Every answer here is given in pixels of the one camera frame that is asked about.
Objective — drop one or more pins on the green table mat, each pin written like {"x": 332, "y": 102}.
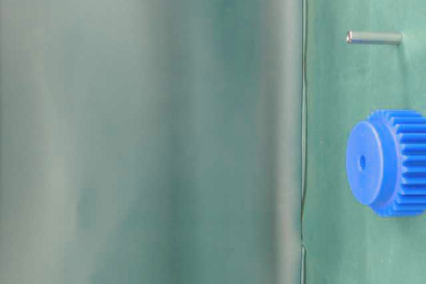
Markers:
{"x": 344, "y": 241}

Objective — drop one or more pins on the blue plastic spur gear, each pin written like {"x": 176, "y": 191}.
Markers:
{"x": 385, "y": 162}

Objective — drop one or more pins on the silver metal shaft pin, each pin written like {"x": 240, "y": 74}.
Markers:
{"x": 373, "y": 38}

